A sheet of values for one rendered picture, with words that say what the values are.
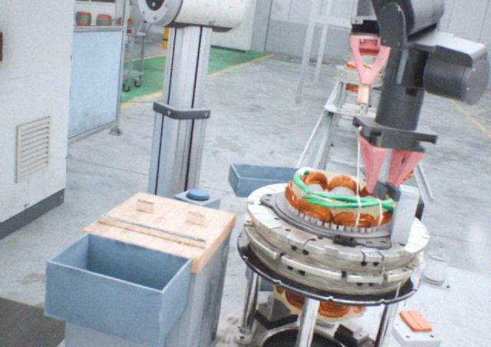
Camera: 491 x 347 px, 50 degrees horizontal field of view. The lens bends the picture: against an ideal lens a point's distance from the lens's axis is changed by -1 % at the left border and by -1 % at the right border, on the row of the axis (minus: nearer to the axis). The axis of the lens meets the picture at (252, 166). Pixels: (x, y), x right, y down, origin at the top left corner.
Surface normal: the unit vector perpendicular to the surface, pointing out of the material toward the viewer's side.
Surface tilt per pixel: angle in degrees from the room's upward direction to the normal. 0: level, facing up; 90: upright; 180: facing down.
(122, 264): 90
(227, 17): 118
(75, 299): 90
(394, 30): 110
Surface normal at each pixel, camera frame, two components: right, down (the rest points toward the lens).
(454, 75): -0.71, -0.06
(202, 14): 0.51, 0.72
